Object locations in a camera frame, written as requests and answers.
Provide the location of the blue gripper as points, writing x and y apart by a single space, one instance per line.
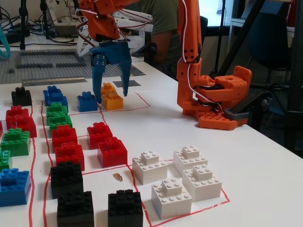
113 52

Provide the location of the yellow lego block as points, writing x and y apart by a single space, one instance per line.
114 104
108 87

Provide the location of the small blue lego block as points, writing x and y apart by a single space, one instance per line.
86 104

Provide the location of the bare person forearm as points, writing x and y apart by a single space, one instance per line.
164 42

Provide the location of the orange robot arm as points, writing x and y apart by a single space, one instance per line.
189 35

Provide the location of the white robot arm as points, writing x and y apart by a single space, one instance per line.
139 22

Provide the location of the grey tape square marker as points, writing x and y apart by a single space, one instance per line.
135 83

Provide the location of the red lego block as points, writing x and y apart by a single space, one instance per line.
71 156
27 126
64 136
1 128
98 134
14 113
112 153

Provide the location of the green lego block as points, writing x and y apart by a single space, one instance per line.
16 143
55 107
60 120
4 160

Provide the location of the small black lego block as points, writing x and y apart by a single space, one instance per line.
21 97

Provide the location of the white lego block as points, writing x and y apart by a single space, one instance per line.
150 170
189 158
170 203
203 186

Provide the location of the large black lego block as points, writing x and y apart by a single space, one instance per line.
125 210
75 210
66 180

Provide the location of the large blue lego block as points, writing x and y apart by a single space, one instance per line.
13 189

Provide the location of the laptop computer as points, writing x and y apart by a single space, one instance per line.
66 30

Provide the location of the silver tape patch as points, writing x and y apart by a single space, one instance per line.
136 71

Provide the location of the black stand pole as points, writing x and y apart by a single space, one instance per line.
22 28
47 30

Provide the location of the long silver tape strip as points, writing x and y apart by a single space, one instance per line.
52 81

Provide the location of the dark grey brick row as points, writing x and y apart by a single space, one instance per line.
33 65

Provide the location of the grey lego baseplate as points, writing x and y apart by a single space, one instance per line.
35 73

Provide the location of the black box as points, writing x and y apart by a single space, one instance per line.
14 36

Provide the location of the teal robot part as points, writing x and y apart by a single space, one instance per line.
6 45

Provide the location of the person in green shirt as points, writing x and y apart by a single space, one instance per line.
165 14

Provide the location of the thin black pole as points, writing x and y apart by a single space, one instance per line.
221 35

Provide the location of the black diagonal bar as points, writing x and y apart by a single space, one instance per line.
241 35

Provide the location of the grey black table clamp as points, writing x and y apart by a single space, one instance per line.
246 104

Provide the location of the dark blue chair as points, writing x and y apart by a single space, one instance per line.
267 40

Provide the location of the red object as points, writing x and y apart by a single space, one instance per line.
291 11

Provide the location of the dark grey brick frame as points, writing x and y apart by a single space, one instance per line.
42 53

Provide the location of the black vertical post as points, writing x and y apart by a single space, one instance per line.
296 94

